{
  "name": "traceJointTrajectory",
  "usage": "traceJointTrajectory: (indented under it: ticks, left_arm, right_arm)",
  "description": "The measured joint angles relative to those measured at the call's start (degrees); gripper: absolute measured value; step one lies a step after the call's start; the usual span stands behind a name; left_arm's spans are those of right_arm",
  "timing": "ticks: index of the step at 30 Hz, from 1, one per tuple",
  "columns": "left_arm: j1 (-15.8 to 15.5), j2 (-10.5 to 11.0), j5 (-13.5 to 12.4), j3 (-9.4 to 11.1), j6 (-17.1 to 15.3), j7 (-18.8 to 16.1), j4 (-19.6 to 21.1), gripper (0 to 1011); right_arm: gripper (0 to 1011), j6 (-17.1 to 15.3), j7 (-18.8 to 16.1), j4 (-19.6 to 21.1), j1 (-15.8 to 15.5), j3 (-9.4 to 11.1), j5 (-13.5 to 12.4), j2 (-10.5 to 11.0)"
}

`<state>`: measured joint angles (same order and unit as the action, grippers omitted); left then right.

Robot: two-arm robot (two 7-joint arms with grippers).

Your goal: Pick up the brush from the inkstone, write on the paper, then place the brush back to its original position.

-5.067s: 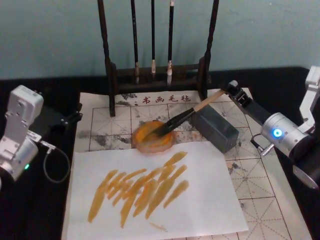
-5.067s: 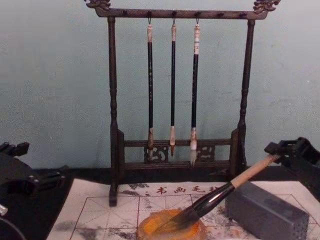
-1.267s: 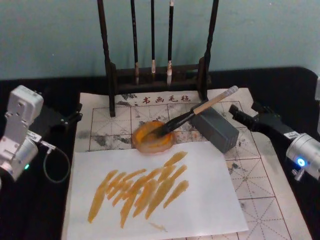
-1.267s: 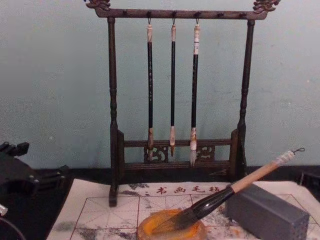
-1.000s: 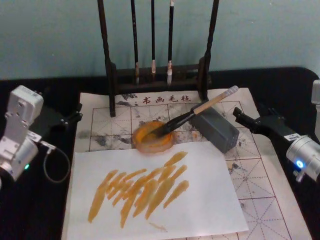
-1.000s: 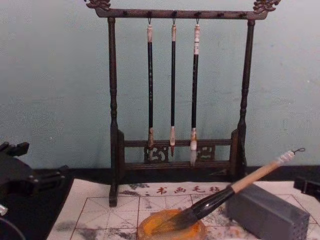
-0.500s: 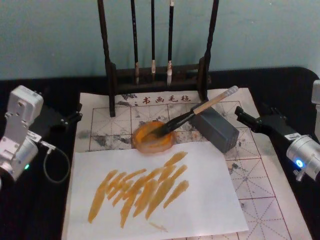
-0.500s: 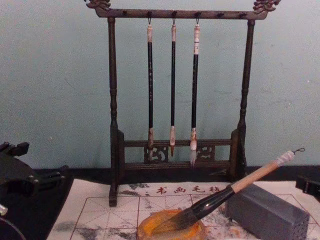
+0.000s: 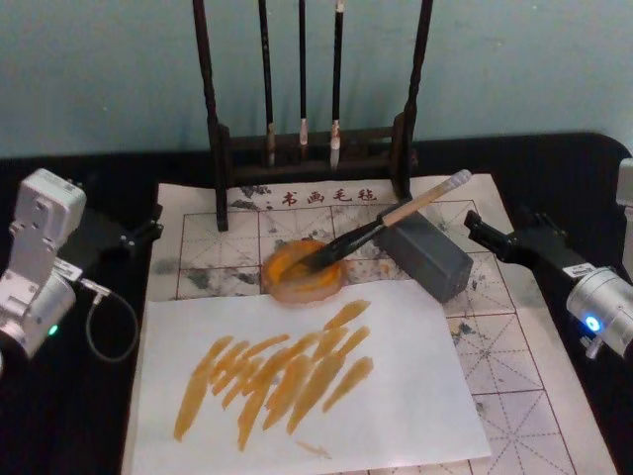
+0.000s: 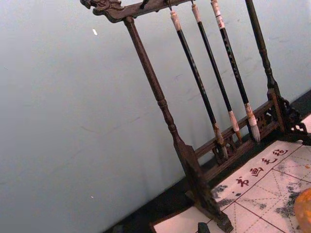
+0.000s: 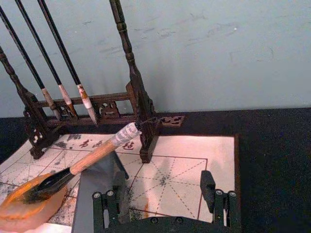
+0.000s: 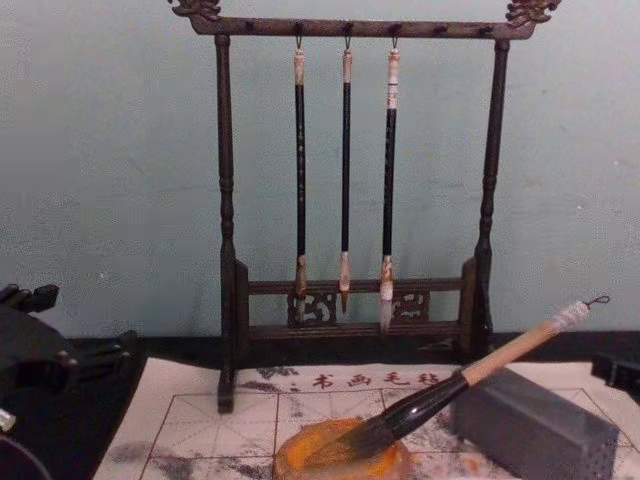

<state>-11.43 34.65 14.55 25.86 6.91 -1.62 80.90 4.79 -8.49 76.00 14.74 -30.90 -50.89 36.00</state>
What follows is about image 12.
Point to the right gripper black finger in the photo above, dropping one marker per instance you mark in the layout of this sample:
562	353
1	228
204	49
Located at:
620	371

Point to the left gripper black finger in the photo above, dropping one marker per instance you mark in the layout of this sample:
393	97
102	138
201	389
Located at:
107	357
30	299

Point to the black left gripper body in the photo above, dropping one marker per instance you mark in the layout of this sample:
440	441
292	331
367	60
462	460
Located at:
25	360

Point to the black table cloth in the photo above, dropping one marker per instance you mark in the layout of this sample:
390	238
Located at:
75	440

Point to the grey rectangular block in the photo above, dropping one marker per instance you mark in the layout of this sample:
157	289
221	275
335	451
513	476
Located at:
530	430

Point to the white felt mat with grid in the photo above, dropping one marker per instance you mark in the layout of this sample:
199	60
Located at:
210	430

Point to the dark wooden brush rack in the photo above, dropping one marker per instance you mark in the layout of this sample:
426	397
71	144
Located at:
226	200

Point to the round orange ink dish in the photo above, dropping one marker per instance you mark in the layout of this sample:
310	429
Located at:
305	450

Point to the hanging brush with brown tip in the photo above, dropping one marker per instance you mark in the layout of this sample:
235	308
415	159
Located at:
300	175

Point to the thin hanging brush, amber tip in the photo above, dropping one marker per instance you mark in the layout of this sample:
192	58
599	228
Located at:
345	175

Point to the hanging brush with white tip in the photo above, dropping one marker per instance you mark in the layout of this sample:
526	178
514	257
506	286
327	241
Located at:
389	175

